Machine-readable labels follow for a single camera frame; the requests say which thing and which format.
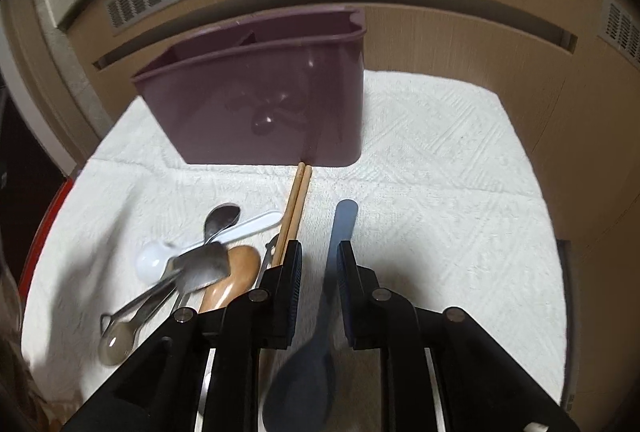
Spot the steel spoon black handle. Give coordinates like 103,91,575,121
98,279,176,367

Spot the white plastic spoon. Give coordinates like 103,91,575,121
134,209,284,285

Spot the small metal spatula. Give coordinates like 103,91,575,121
171,241,230,312

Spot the blue plastic spoon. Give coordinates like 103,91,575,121
262,199,358,431

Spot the wooden spoon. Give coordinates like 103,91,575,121
200,244,260,313

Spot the wooden chopstick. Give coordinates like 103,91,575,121
286,163,312,245
271,162,306,267

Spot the steel spoon loop handle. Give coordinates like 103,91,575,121
100,204,241,336

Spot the small steel smiley spoon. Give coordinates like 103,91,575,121
254,234,280,289

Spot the white textured table cloth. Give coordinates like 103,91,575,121
22,71,566,408

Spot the purple plastic utensil holder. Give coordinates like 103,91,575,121
131,5,367,168

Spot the small grey vent grille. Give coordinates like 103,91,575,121
599,0,640,68

